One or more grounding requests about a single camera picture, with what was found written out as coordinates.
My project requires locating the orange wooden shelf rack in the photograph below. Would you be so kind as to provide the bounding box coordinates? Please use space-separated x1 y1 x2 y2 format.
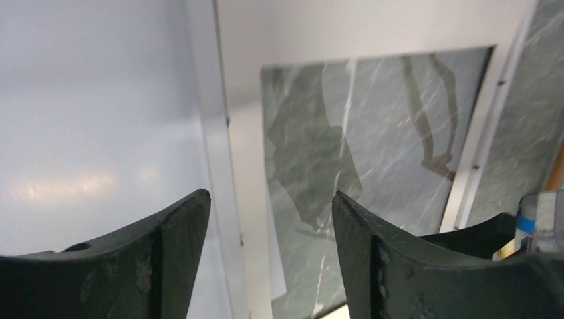
494 146 563 260

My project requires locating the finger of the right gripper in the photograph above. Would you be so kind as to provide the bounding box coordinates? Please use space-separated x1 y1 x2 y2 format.
420 213 517 260

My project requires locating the blue capped tube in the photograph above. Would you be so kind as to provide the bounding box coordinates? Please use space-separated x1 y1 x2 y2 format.
515 189 563 253

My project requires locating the silver picture frame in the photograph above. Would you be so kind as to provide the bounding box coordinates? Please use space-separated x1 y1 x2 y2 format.
204 1 536 318

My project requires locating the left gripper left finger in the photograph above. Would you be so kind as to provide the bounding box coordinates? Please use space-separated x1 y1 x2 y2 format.
1 189 211 318

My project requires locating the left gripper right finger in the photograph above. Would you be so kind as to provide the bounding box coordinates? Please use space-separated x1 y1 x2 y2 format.
332 192 563 318

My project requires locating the white mat board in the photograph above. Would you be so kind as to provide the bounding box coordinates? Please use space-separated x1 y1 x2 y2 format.
216 1 537 318

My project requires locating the white photo sheet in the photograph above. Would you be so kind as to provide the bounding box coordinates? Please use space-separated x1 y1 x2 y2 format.
1 1 246 318

